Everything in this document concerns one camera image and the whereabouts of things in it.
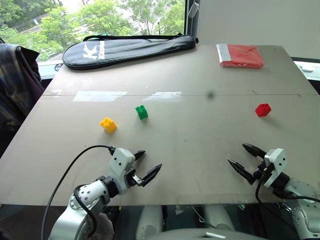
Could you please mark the green toy brick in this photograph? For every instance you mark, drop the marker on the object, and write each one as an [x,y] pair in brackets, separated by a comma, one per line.
[142,112]

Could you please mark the white round device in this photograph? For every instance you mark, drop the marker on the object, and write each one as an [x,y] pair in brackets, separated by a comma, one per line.
[307,67]

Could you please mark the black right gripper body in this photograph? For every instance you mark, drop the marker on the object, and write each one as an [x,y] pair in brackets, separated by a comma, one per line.
[262,170]

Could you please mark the red toy brick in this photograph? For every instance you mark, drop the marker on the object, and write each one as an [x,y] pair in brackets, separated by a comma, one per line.
[263,110]

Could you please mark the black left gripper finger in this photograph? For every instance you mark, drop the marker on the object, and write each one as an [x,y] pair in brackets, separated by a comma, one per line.
[139,155]
[152,173]

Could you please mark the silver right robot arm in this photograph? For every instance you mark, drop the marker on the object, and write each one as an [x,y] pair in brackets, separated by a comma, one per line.
[300,200]

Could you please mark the silver robot body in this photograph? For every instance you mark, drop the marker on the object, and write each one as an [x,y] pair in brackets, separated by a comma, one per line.
[190,225]

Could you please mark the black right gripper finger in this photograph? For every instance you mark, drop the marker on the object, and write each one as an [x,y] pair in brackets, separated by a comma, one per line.
[253,150]
[241,170]

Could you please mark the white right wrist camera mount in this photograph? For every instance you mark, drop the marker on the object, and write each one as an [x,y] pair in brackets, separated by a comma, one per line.
[275,165]

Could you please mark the dark plaid garment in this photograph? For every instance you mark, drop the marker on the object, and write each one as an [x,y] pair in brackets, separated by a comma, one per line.
[17,82]

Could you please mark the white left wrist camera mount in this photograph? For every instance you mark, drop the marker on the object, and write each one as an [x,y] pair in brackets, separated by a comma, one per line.
[121,165]

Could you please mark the black racket bag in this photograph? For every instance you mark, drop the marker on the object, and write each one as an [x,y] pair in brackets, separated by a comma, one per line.
[125,51]

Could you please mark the red packaged cloth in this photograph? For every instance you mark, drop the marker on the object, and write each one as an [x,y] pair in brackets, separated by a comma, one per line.
[241,55]

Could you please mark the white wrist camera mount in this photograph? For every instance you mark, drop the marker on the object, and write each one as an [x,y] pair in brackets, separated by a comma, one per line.
[121,165]
[275,165]

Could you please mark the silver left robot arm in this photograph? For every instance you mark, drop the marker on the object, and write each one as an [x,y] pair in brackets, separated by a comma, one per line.
[87,200]

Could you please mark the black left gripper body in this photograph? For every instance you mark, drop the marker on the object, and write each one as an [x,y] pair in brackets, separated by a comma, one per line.
[131,178]

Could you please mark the yellow toy brick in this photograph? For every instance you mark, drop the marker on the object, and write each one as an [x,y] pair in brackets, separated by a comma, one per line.
[108,125]

